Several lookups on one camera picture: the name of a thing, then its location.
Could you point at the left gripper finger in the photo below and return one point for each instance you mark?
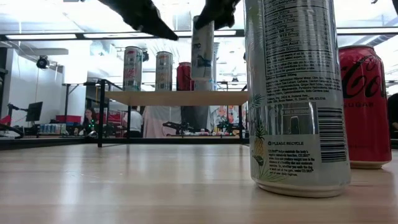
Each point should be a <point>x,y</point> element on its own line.
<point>143,15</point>

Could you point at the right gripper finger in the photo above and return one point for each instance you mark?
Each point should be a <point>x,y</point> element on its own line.
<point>225,22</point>
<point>214,9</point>

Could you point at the slim silver can blue palms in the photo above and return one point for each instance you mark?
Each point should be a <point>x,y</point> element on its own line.
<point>202,56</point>
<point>205,85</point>

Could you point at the slim silver can peach print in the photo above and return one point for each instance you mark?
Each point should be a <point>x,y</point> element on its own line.
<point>132,71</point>

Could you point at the slim silver can tropical print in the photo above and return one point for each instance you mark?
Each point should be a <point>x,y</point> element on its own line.
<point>163,71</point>

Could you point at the red soda can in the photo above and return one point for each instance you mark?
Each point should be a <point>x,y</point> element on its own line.
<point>184,77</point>

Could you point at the slim silver can pineapple print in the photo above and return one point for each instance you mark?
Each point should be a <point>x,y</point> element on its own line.
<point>295,93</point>

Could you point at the red Coke Zero can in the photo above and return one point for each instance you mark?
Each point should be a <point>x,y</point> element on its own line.
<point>367,124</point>

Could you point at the background black robot arm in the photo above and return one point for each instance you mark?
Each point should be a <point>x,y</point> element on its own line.
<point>174,125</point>

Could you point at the black overhead beam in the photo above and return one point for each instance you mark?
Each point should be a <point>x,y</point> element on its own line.
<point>80,35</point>

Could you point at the floral print cloth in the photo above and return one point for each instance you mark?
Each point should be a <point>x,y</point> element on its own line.
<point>222,115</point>

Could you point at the dark grey cloth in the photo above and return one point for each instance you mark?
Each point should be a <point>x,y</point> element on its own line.
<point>196,115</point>

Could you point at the person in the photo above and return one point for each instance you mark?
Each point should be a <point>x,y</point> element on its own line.
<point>89,119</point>
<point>136,121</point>

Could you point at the pale pink cloth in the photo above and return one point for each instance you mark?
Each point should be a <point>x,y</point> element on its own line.
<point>161,121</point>

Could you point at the red storage crate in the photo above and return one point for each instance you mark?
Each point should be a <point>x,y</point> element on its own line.
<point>68,119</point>
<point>116,119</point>

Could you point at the small black monitor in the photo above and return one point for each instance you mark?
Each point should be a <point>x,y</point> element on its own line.
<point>34,112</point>

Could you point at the wooden shelf black metal frame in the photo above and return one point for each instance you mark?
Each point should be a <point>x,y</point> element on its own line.
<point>174,98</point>

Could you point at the black ceiling-mounted camera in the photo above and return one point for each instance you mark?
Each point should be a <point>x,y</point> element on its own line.
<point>42,62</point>

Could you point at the black aluminium table frame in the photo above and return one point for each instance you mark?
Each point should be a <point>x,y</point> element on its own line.
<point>46,143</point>

